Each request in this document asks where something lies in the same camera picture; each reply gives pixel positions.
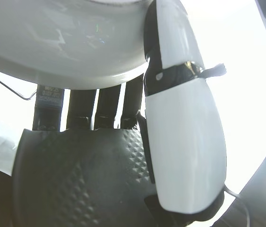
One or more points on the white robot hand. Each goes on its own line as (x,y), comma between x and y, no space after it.
(80,170)

